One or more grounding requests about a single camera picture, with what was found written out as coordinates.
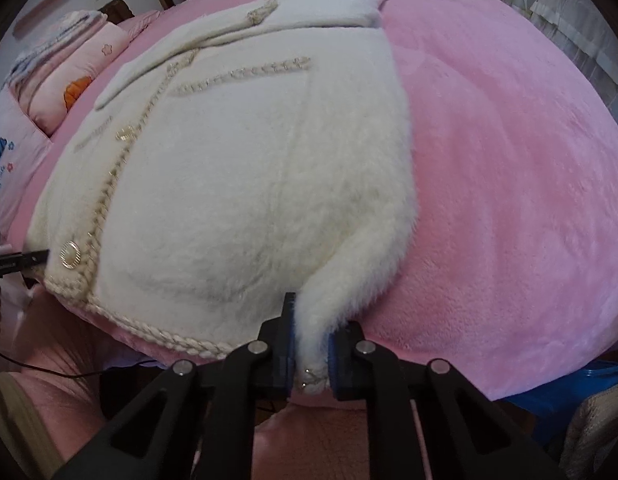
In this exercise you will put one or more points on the dark wooden headboard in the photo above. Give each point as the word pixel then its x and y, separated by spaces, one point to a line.
pixel 116 10

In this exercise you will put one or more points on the pink printed pillow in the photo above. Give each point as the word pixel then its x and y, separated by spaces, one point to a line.
pixel 14 170

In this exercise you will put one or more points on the blue plastic container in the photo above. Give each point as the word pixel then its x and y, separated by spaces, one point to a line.
pixel 549 400

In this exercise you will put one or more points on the pink bed blanket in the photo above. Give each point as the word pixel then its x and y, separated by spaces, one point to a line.
pixel 514 160

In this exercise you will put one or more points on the beige woven cloth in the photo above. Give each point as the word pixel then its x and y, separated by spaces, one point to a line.
pixel 599 435

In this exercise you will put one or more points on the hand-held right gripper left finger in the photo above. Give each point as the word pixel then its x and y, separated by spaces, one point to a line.
pixel 289 355

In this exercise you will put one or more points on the lace cloth covered furniture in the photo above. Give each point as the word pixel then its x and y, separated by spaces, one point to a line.
pixel 564 5

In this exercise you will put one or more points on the folded floral blanket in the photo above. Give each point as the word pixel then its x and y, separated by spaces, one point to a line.
pixel 74 20

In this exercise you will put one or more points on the white fluffy cardigan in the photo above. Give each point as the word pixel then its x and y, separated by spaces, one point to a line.
pixel 239 185

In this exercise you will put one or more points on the person's olive clothing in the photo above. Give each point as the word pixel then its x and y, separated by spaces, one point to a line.
pixel 14 425

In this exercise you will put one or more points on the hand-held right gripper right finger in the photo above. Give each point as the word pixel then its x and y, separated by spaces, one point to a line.
pixel 334 360

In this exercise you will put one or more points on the pink wall shelf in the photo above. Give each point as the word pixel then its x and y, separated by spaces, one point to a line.
pixel 41 7

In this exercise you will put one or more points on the folded pink quilt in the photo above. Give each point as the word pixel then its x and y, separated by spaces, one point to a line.
pixel 84 55

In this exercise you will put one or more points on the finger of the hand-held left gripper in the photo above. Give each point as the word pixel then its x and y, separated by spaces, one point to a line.
pixel 19 261

